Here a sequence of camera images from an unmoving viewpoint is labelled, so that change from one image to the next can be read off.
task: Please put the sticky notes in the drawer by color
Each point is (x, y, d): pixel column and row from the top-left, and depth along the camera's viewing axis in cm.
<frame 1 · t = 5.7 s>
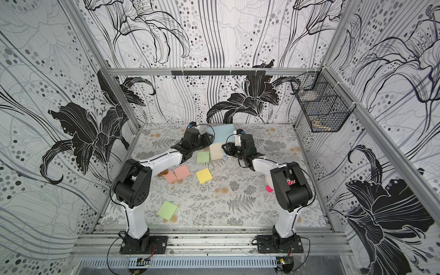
left hand: (212, 139, 95), fingers open
right hand: (226, 144, 94), fingers open
green sticky notes far: (203, 157, 101), point 4 cm above the table
green sticky notes near: (167, 210, 84), on the table
yellow sticky notes: (204, 175, 98), on the table
pink sticky notes right: (181, 172, 97), point 2 cm above the table

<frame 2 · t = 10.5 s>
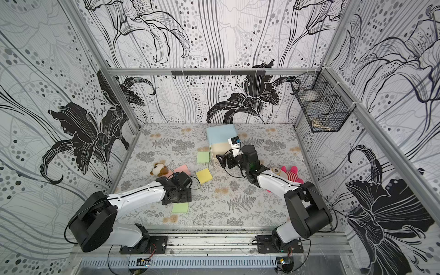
left hand: (182, 201, 86), fingers open
right hand: (225, 151, 87), fingers open
green sticky notes near: (180, 207, 85), on the table
brown white plush dog: (158, 169, 96), point 3 cm above the table
the other named things where they were.

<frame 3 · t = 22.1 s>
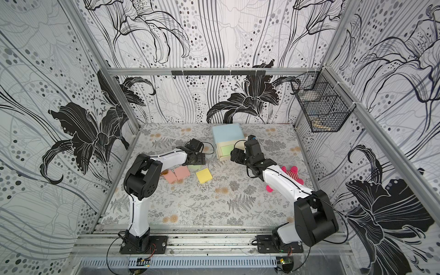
left hand: (196, 162, 103), fingers open
right hand: (238, 152, 88), fingers open
green sticky notes near: (226, 150, 95), point 11 cm above the table
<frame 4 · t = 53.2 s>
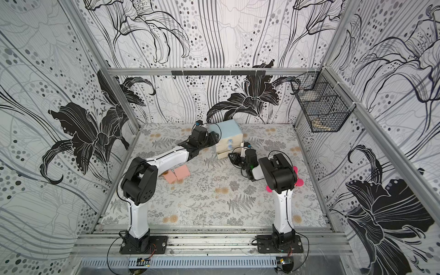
left hand: (215, 137, 96), fingers open
right hand: (232, 153, 103), fingers open
